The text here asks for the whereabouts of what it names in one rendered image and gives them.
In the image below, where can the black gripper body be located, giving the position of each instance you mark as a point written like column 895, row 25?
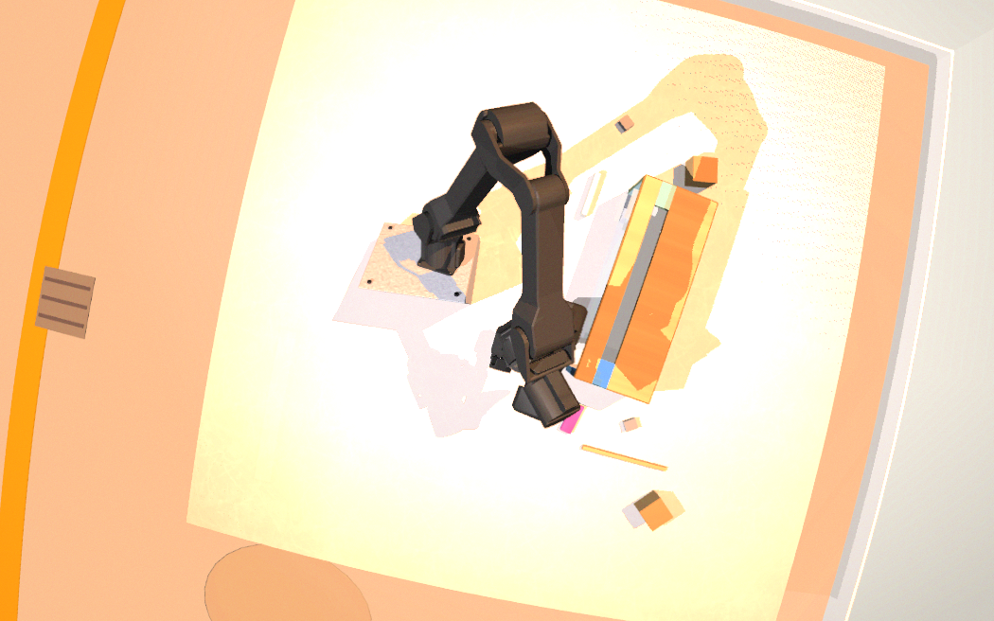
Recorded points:
column 521, row 402

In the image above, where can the pale orange thin bar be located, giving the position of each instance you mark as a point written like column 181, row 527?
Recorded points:
column 623, row 457

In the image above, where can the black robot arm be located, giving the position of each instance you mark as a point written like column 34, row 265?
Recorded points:
column 542, row 321

